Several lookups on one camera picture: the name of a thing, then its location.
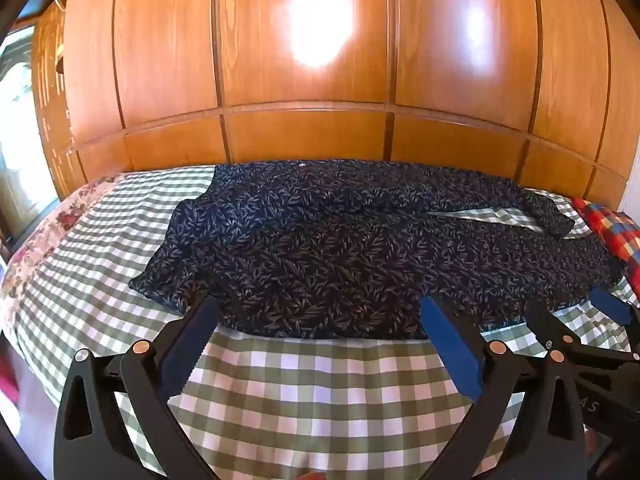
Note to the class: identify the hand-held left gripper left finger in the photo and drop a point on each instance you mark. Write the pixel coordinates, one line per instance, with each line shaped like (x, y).
(192, 342)

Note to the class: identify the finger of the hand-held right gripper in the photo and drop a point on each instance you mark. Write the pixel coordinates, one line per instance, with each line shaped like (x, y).
(612, 305)
(550, 332)

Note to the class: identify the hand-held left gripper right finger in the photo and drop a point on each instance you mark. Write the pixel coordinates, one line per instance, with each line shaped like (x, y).
(450, 347)

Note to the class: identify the dark leaf print pants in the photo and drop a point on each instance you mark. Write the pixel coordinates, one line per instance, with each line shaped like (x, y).
(325, 240)

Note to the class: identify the green checked bedspread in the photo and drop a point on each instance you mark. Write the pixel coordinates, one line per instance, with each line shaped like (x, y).
(310, 385)

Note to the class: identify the floral bed sheet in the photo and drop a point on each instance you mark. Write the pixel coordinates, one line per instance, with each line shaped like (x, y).
(45, 230)

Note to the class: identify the wooden wardrobe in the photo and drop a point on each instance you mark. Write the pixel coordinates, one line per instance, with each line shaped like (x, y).
(310, 130)

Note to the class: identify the bright window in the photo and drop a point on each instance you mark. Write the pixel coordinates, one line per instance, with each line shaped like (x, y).
(20, 135)

